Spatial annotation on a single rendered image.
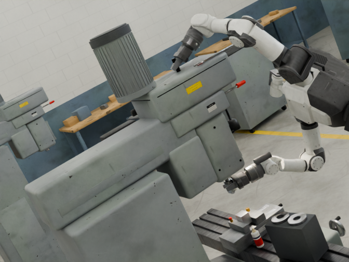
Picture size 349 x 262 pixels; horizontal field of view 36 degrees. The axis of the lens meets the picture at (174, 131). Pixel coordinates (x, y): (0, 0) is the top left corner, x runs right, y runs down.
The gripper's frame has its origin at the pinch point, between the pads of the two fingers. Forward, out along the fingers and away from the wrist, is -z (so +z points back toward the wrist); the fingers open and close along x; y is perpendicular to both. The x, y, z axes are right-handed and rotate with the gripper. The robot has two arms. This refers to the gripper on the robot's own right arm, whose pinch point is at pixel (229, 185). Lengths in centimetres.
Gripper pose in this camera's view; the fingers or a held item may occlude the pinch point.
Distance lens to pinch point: 285.4
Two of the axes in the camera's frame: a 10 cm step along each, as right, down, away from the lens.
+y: 4.2, 8.7, 2.5
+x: 2.2, 1.7, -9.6
